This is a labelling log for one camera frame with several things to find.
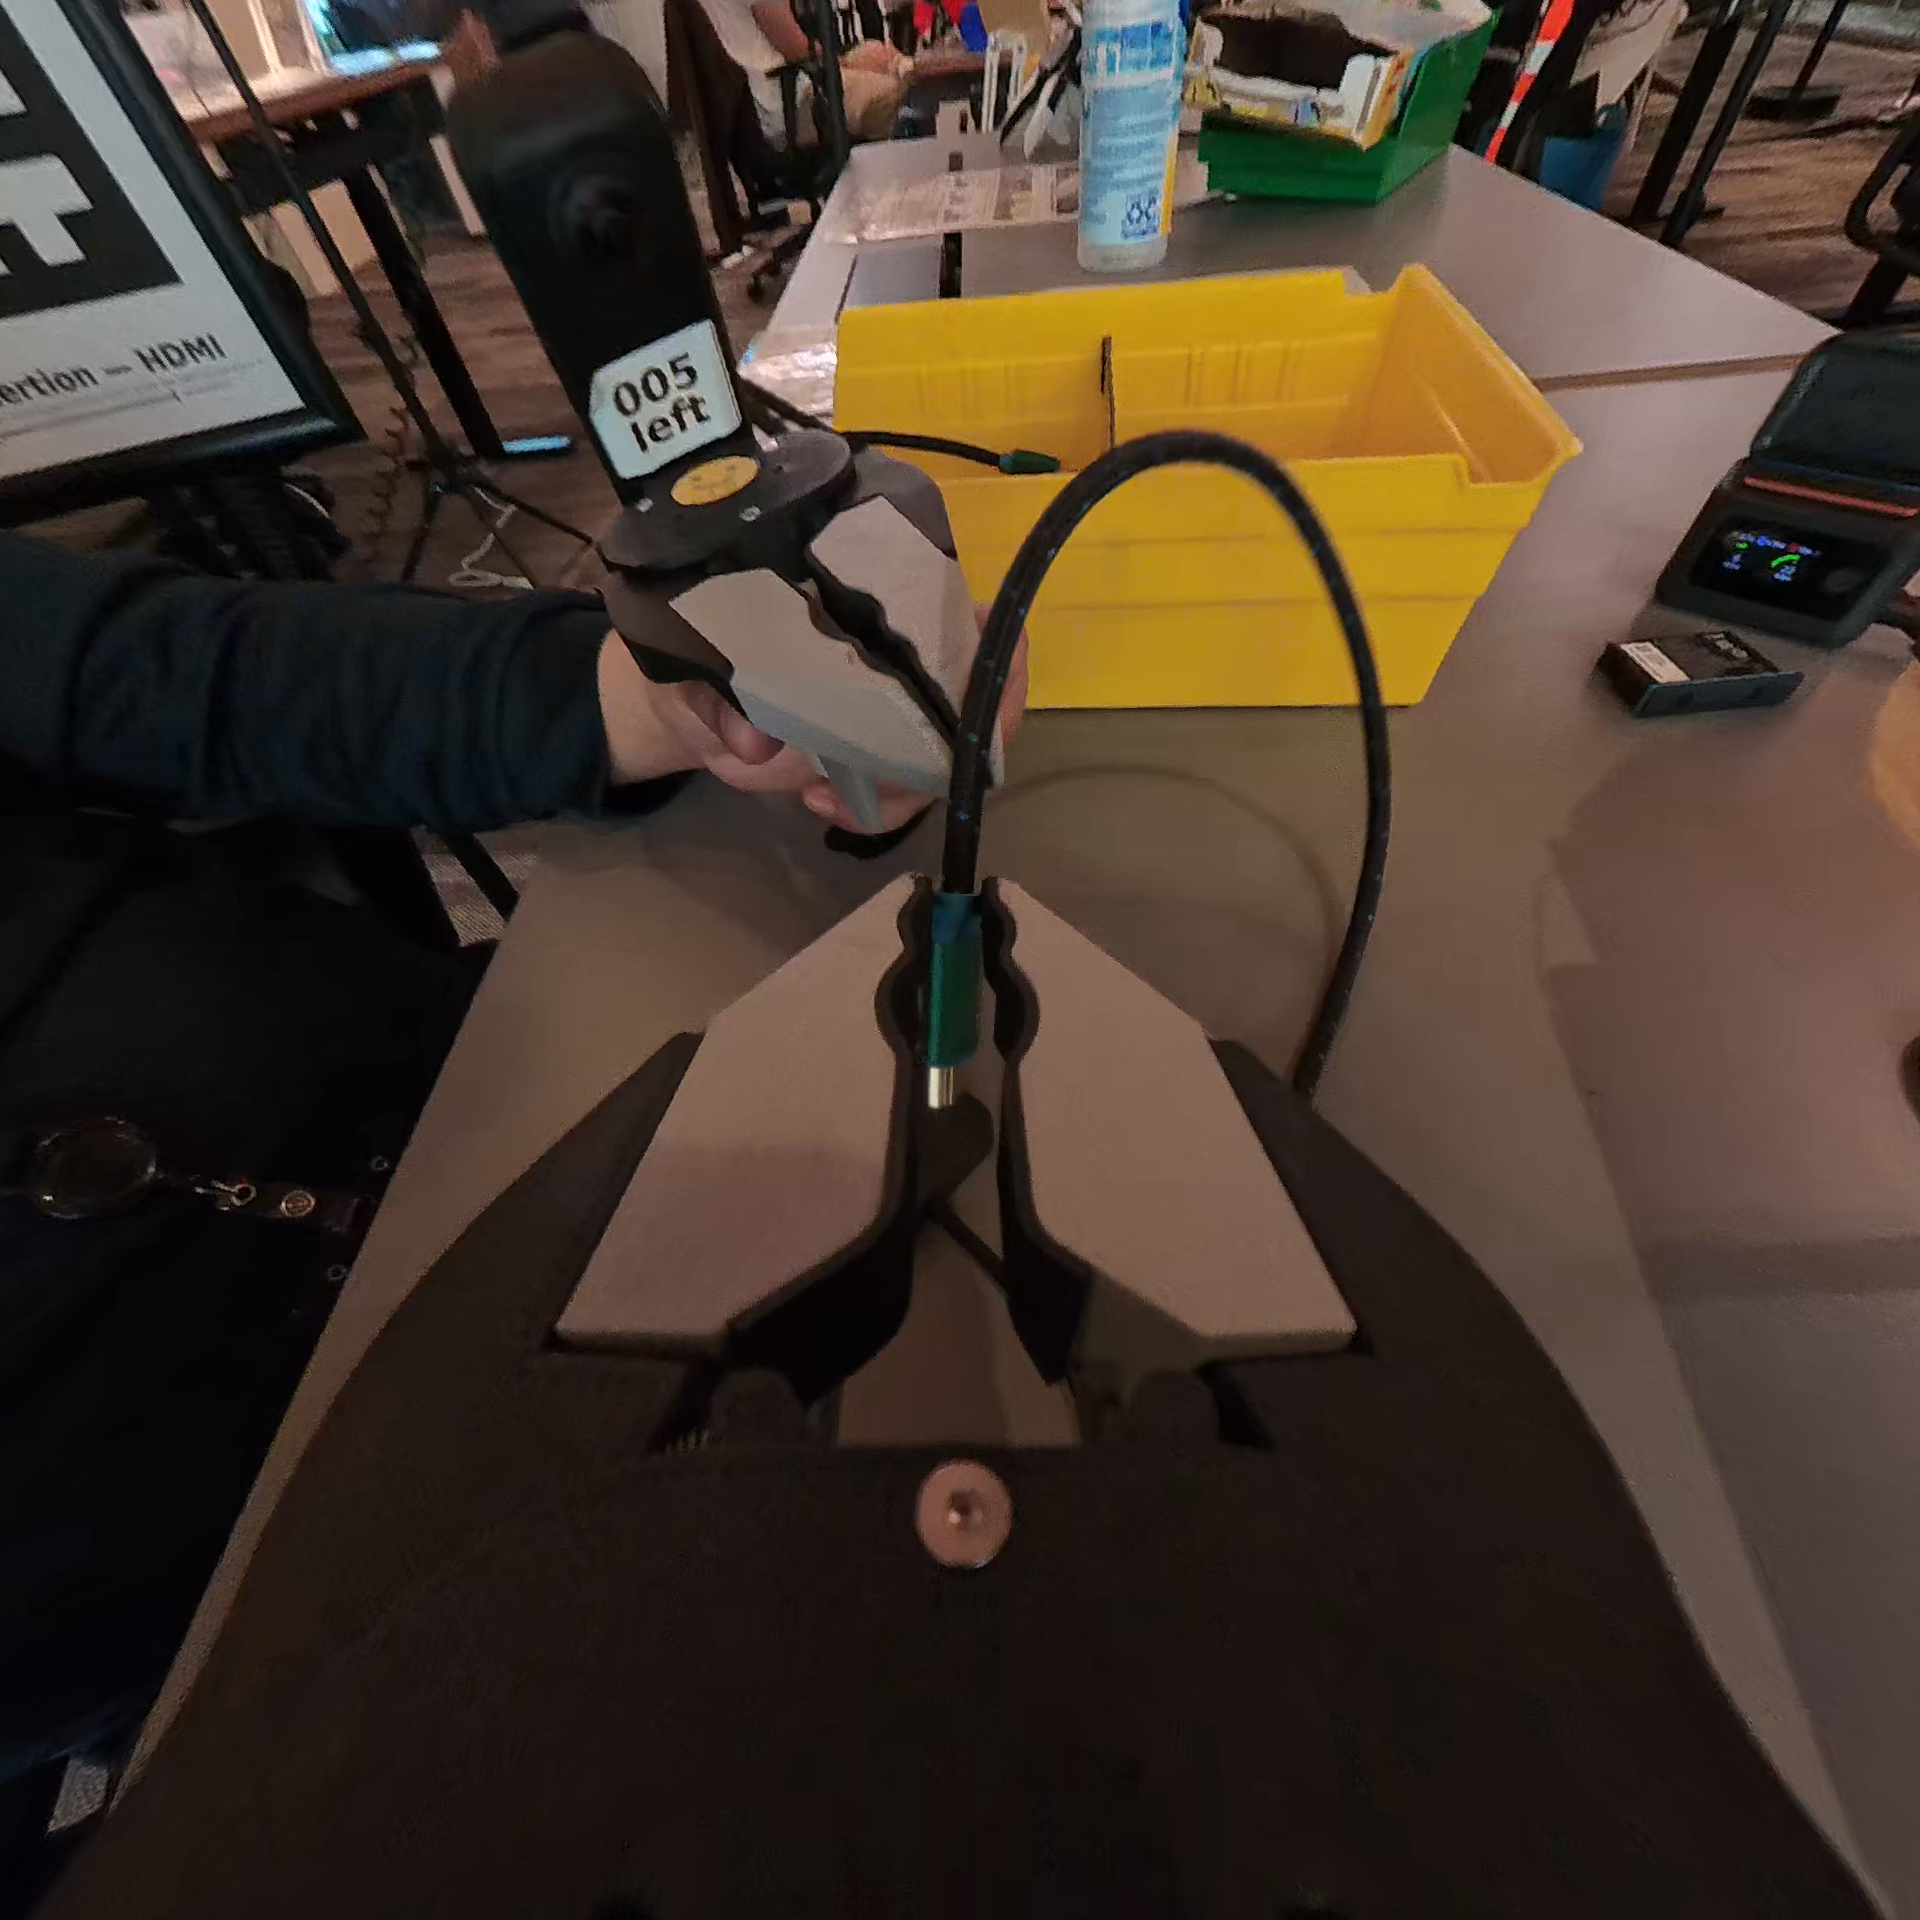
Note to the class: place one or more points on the black office chair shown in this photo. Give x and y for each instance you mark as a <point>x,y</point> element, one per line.
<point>1882,224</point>

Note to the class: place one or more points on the black camera battery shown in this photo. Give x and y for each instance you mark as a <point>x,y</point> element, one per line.
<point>1695,668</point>

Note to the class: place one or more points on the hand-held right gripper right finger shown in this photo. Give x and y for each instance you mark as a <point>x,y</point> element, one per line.
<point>1170,1201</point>

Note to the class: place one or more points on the yellow plastic bin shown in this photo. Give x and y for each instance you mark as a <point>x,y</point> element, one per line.
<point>1201,600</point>

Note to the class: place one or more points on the crumpled white packaging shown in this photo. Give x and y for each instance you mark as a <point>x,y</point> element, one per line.
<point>1351,82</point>

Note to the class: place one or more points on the white and blue wipes canister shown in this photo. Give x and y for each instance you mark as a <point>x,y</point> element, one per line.
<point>1128,151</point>

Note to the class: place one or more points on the white sign in black frame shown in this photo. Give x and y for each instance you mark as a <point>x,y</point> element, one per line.
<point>180,300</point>

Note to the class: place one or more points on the black badge reel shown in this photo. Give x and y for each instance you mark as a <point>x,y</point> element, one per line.
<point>91,1166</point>

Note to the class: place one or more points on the person's left forearm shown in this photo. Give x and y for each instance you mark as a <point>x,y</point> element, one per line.
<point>300,691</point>

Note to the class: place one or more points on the green plastic bin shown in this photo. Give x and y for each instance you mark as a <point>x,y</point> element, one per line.
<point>1321,172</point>

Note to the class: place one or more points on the person's left hand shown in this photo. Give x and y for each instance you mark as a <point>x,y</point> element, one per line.
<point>690,742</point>

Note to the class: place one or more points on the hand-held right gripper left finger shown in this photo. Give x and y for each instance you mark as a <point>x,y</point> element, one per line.
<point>734,1201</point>

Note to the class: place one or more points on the black battery charging case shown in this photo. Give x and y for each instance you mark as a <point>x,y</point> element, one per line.
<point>1845,435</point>

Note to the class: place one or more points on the printed paper sheets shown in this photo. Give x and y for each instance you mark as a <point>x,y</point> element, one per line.
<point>930,203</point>

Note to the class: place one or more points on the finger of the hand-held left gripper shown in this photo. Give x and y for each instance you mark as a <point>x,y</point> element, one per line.
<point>914,585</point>
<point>780,645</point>

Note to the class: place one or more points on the cardboard bin divider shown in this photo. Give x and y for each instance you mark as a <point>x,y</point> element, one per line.
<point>1110,391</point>

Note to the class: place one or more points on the blue bucket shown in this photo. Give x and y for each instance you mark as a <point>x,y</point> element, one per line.
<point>1583,164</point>

